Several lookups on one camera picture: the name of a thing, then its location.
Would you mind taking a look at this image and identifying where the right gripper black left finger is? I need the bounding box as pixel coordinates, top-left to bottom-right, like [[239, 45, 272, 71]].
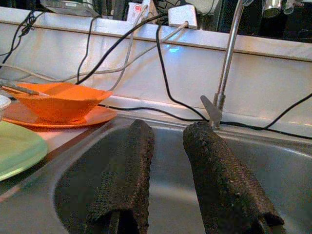
[[82, 119, 156, 234]]

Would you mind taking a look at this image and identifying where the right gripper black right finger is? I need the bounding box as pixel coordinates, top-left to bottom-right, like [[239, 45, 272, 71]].
[[182, 121, 286, 234]]

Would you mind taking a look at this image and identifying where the light green plate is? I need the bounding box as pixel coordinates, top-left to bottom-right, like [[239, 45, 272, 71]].
[[0, 120, 49, 182]]

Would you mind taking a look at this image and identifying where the white bowl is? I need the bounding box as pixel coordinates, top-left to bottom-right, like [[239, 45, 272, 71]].
[[0, 94, 12, 122]]

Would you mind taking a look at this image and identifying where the stainless steel sink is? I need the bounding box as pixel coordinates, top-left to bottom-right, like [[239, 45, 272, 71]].
[[0, 114, 312, 234]]

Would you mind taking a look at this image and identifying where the orange plate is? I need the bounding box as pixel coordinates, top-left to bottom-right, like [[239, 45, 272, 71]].
[[2, 103, 118, 129]]

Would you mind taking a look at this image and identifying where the orange bowl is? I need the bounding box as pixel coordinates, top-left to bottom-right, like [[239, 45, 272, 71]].
[[8, 82, 114, 124]]

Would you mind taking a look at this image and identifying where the steel sink faucet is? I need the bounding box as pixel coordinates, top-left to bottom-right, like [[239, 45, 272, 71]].
[[199, 0, 295, 130]]

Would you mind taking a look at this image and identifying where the metal utensil with food residue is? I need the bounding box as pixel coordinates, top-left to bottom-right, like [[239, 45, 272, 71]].
[[0, 79, 49, 96]]

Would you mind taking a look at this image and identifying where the white box red label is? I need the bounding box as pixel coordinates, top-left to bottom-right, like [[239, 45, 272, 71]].
[[128, 1, 150, 24]]

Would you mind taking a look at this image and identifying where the white power adapter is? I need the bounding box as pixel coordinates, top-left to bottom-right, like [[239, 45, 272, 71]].
[[167, 4, 198, 29]]

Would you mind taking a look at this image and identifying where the grey flat device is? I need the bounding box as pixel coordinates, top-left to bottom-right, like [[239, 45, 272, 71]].
[[40, 0, 103, 16]]

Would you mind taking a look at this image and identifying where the black wall cable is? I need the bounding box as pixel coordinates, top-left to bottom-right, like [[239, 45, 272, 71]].
[[77, 16, 102, 85], [77, 13, 170, 85], [97, 103, 312, 141], [264, 94, 312, 130], [156, 23, 210, 122]]

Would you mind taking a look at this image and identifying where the grey white cable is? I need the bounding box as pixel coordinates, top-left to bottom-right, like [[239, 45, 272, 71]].
[[0, 21, 190, 82], [110, 3, 150, 92]]

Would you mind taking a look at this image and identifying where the knotted black cable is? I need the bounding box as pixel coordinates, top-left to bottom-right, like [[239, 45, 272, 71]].
[[0, 11, 43, 65]]

